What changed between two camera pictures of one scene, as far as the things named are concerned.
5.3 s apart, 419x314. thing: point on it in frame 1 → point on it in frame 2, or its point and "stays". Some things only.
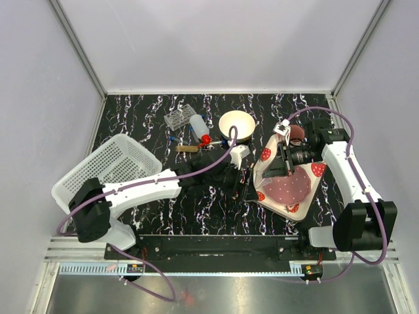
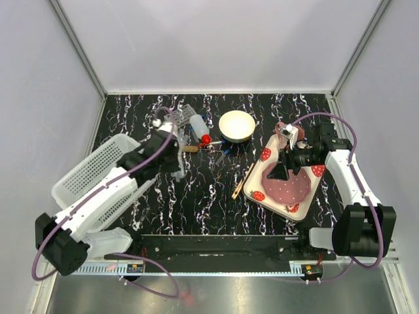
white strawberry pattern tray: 294,212 stays
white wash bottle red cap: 201,129 stays
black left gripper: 242,191 → 175,166
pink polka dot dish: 291,190 stays
